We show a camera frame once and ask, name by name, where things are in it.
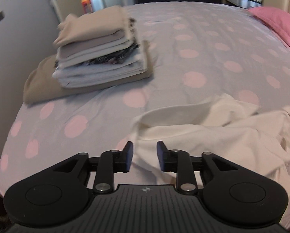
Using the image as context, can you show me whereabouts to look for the floral dark folded garment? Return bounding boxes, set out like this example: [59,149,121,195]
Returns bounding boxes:
[54,18,139,68]

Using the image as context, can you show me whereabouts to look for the grey pink dotted bedspread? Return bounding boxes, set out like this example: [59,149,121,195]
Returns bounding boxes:
[0,2,290,231]

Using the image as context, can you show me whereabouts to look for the pink pillow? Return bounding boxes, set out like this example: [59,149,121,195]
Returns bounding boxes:
[248,7,290,47]

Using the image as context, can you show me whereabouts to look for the white long sleeve shirt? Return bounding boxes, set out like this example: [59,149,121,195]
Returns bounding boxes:
[130,94,290,194]

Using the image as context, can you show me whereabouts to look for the beige folded top garment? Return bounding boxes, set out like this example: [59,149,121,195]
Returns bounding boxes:
[53,6,129,47]

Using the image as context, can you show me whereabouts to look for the orange item in hallway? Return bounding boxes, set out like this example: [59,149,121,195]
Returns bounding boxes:
[81,0,93,14]

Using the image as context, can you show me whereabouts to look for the white folded towel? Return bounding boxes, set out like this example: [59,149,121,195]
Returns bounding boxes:
[52,46,148,88]

